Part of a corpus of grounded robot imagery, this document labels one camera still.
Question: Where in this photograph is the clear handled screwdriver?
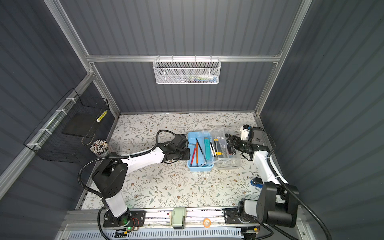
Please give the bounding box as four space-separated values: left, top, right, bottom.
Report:
220 137 228 158

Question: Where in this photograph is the teal utility knife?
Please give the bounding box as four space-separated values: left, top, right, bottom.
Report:
204 138 212 161

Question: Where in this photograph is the black wire wall basket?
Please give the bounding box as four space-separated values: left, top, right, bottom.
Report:
24 92 115 164

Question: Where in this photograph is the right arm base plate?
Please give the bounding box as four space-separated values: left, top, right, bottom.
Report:
221 208 261 225

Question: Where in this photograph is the orange pencil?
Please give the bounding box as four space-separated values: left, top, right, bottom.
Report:
196 142 199 167

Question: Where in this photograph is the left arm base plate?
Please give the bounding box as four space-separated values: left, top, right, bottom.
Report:
103 210 146 228

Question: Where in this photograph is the black metal rod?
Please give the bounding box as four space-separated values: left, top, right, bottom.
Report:
196 138 207 165

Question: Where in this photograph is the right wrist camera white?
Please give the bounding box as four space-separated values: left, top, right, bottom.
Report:
241 125 252 141

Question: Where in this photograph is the yellow highlighter in basket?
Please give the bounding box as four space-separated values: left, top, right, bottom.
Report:
96 110 108 123

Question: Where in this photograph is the red handled screwdriver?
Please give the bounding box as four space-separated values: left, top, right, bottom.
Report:
190 144 197 167

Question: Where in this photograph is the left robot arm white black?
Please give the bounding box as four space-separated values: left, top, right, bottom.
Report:
92 134 191 218

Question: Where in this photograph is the cup of pencils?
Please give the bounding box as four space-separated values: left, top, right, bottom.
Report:
90 140 110 158

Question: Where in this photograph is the white mesh wall basket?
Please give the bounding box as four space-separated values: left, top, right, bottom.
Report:
153 59 222 85

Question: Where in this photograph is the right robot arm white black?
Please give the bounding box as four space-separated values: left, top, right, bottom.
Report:
225 125 299 228

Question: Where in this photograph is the white slotted cable duct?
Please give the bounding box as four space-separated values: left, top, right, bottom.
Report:
67 227 244 240

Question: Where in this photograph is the yellow black utility knife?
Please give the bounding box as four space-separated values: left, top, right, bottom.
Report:
214 139 224 158

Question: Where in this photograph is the blue plastic tool box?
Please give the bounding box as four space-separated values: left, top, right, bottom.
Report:
187 131 214 172

